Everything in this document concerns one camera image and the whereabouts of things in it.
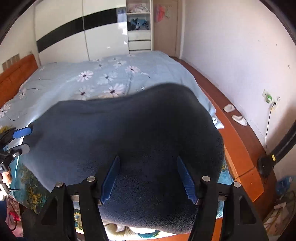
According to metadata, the light blue daisy duvet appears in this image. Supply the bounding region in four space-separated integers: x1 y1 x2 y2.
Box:
1 51 224 129

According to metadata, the teal floral plush blanket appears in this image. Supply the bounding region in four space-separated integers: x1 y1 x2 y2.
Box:
22 155 231 240

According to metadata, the pink floral quilt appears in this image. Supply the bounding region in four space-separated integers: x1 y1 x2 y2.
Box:
6 198 23 237

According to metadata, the orange wooden headboard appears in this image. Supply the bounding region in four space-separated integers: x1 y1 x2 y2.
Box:
0 54 38 107

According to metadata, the mustard yellow knit garment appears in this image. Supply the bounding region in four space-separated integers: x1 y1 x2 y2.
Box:
0 126 10 133

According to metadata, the white black sliding wardrobe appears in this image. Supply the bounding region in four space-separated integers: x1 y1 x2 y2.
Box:
34 1 128 65

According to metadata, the open white shelf unit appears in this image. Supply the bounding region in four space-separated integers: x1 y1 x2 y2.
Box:
126 0 154 53

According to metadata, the wooden bedroom door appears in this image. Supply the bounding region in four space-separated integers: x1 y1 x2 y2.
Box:
154 1 179 56

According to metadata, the dark grey fleece jacket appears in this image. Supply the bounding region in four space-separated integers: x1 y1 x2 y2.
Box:
20 83 224 233

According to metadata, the black power adapter cable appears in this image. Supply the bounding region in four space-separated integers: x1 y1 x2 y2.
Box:
257 101 277 179

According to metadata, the person's left hand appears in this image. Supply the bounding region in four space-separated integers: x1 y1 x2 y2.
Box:
1 168 13 187

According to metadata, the white wall socket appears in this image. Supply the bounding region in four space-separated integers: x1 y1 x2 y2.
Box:
262 89 280 109

